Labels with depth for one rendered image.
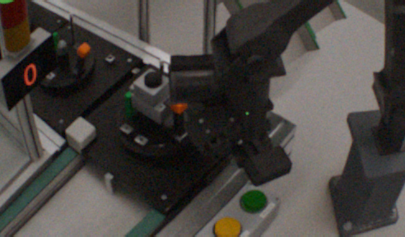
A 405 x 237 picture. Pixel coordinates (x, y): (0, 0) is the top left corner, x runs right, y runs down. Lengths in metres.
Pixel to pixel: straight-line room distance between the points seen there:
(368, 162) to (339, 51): 0.54
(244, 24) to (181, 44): 0.66
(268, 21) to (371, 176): 0.34
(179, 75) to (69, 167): 0.38
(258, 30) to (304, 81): 0.62
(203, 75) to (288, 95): 0.54
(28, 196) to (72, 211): 0.10
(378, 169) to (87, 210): 0.51
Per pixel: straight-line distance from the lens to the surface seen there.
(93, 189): 1.09
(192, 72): 0.80
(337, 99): 1.34
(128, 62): 1.22
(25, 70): 0.88
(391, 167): 0.98
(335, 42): 1.48
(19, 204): 1.06
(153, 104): 1.01
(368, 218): 1.10
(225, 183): 1.04
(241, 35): 0.75
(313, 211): 1.14
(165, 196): 1.01
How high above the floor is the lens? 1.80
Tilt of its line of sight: 48 degrees down
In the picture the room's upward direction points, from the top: 1 degrees clockwise
